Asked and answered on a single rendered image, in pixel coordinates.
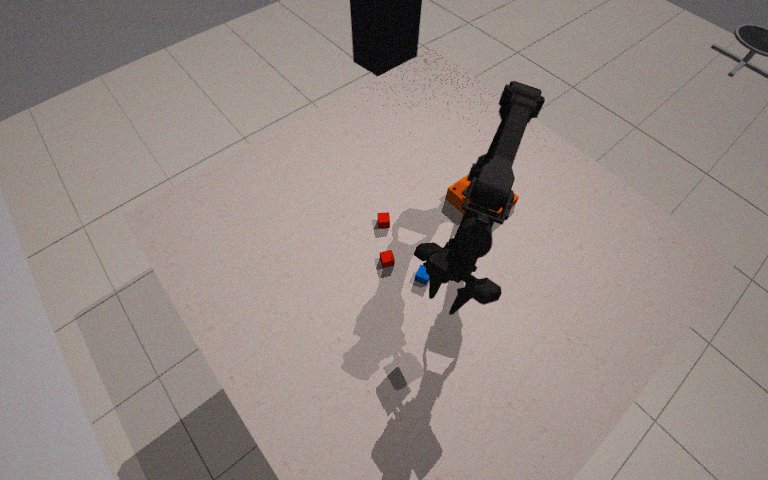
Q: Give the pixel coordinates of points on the blue cube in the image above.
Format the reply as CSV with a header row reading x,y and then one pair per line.
x,y
421,275

